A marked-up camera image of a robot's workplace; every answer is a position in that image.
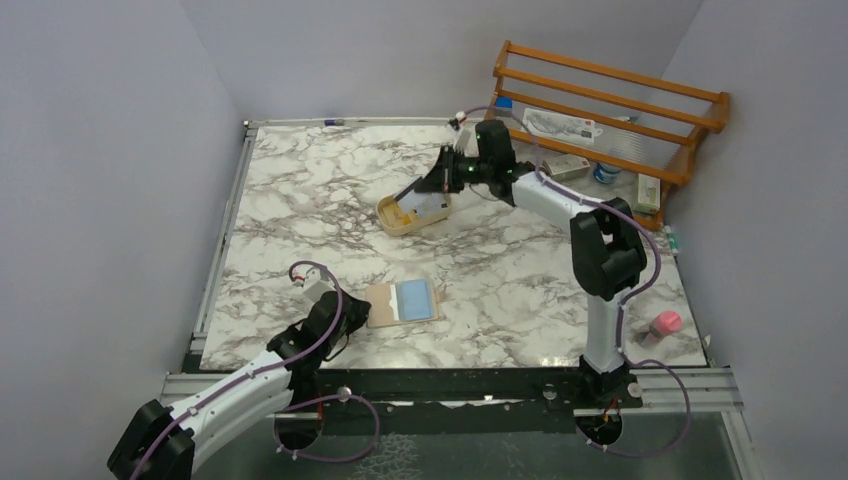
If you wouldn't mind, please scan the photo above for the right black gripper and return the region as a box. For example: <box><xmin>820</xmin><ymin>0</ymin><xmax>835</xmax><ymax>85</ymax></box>
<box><xmin>413</xmin><ymin>148</ymin><xmax>490</xmax><ymax>197</ymax></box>

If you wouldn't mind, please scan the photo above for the white card with black stripe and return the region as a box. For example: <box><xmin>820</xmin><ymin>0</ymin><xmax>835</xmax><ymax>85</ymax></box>
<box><xmin>393</xmin><ymin>176</ymin><xmax>443</xmax><ymax>220</ymax></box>

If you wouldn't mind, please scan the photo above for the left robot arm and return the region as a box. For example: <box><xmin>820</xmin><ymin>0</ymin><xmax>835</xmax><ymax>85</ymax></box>
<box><xmin>107</xmin><ymin>291</ymin><xmax>371</xmax><ymax>479</ymax></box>

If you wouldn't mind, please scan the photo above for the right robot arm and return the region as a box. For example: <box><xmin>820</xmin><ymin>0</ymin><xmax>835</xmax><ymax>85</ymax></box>
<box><xmin>413</xmin><ymin>120</ymin><xmax>647</xmax><ymax>407</ymax></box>

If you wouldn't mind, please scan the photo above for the white black card in tray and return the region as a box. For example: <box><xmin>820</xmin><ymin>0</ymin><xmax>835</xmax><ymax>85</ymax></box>
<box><xmin>414</xmin><ymin>195</ymin><xmax>451</xmax><ymax>221</ymax></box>

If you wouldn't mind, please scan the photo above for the orange card in tray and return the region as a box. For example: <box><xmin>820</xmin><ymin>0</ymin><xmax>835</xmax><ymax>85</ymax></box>
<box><xmin>382</xmin><ymin>202</ymin><xmax>412</xmax><ymax>228</ymax></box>

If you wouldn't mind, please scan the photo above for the beige oval tray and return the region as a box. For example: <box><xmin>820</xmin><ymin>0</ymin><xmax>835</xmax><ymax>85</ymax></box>
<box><xmin>375</xmin><ymin>177</ymin><xmax>452</xmax><ymax>237</ymax></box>

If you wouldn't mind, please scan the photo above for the blue white small box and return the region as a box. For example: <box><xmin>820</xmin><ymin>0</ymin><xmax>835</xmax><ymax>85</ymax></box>
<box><xmin>493</xmin><ymin>96</ymin><xmax>513</xmax><ymax>118</ymax></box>

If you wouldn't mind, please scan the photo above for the clear packet with red label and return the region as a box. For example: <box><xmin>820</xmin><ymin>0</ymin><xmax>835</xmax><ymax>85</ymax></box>
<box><xmin>522</xmin><ymin>108</ymin><xmax>603</xmax><ymax>146</ymax></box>

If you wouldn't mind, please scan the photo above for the grey box with red label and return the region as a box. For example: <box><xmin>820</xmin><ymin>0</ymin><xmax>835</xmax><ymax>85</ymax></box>
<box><xmin>542</xmin><ymin>154</ymin><xmax>590</xmax><ymax>183</ymax></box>

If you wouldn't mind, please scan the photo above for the blue white bottle cap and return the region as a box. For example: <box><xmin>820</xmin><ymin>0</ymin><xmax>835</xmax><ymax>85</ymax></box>
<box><xmin>592</xmin><ymin>162</ymin><xmax>622</xmax><ymax>185</ymax></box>

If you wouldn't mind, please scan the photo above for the green white small box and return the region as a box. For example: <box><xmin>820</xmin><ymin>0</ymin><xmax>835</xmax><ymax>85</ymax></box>
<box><xmin>633</xmin><ymin>174</ymin><xmax>662</xmax><ymax>215</ymax></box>

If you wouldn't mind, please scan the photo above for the green white tube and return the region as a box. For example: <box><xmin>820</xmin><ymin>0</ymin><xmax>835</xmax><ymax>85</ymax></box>
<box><xmin>664</xmin><ymin>225</ymin><xmax>679</xmax><ymax>257</ymax></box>

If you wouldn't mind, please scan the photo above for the pink object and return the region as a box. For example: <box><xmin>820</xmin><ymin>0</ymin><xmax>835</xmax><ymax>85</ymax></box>
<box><xmin>637</xmin><ymin>311</ymin><xmax>683</xmax><ymax>349</ymax></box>

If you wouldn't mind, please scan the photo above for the wooden shelf rack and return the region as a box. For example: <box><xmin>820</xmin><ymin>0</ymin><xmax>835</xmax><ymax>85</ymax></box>
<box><xmin>481</xmin><ymin>41</ymin><xmax>731</xmax><ymax>231</ymax></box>

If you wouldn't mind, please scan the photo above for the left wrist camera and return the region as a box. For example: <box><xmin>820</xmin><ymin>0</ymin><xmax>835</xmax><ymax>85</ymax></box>
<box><xmin>293</xmin><ymin>269</ymin><xmax>335</xmax><ymax>303</ymax></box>

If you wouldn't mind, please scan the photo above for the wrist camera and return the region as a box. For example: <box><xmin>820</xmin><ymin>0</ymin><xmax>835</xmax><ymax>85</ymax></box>
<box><xmin>293</xmin><ymin>269</ymin><xmax>335</xmax><ymax>303</ymax></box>
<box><xmin>447</xmin><ymin>110</ymin><xmax>472</xmax><ymax>153</ymax></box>

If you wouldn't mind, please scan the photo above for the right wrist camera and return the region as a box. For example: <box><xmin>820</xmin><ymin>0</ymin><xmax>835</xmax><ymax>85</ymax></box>
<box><xmin>447</xmin><ymin>110</ymin><xmax>472</xmax><ymax>153</ymax></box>

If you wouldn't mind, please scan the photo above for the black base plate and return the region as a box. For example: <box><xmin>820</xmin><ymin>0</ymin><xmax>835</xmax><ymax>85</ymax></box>
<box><xmin>259</xmin><ymin>366</ymin><xmax>642</xmax><ymax>449</ymax></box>

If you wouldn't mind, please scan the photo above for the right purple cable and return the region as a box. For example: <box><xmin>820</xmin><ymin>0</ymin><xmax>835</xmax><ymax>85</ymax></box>
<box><xmin>463</xmin><ymin>105</ymin><xmax>693</xmax><ymax>460</ymax></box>

